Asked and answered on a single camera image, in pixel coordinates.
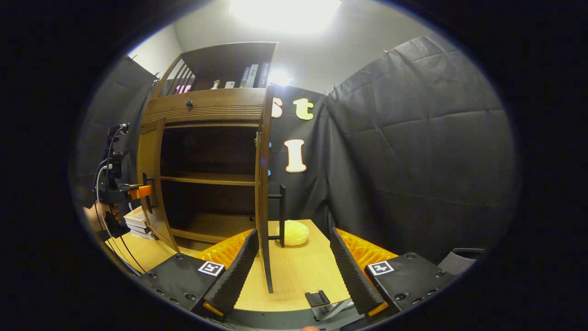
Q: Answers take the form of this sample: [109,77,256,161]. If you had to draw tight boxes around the grey mesh chair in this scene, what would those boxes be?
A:
[437,248,486,276]

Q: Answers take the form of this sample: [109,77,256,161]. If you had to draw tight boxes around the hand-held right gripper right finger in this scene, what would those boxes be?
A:
[328,224,455,322]

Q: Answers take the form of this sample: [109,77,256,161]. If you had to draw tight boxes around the black backdrop cloth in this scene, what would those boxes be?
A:
[73,34,522,267]

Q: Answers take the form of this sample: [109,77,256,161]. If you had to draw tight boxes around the black cable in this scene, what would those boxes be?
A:
[94,156,147,276]

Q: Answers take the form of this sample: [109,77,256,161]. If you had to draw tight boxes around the yellow round bun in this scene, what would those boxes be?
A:
[276,220,310,247]

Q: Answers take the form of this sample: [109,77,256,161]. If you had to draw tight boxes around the black and silver stand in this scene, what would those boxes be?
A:
[305,290,355,321]

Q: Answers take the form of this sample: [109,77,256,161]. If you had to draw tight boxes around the wooden shoe cabinet door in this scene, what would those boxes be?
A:
[137,119,180,252]
[254,124,287,294]

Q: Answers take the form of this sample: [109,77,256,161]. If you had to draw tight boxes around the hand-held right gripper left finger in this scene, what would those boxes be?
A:
[138,228,260,322]

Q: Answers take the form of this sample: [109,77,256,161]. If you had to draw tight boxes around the wooden double-door shoe cabinet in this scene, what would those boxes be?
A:
[137,41,279,252]

